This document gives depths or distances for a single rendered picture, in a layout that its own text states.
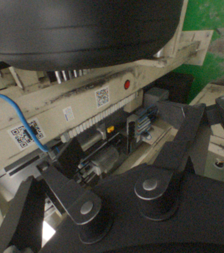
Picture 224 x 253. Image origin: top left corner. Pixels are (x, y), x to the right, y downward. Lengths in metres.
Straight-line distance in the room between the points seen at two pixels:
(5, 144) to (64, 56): 0.27
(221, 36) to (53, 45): 1.42
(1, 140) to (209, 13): 1.58
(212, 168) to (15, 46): 0.78
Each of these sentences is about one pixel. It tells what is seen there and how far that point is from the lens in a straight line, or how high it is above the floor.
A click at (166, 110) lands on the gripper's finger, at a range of 0.17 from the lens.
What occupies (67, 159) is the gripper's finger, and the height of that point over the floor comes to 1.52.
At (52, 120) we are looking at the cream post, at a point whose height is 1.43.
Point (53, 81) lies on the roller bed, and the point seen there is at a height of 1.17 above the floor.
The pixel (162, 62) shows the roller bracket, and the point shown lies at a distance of 0.67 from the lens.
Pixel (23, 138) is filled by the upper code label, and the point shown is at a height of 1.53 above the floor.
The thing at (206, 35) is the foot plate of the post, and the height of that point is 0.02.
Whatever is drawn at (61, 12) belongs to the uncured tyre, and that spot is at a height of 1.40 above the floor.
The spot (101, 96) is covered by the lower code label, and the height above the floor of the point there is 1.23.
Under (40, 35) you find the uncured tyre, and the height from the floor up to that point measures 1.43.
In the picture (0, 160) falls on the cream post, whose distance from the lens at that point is 0.46.
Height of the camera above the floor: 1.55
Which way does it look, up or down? 34 degrees down
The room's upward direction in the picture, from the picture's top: 125 degrees counter-clockwise
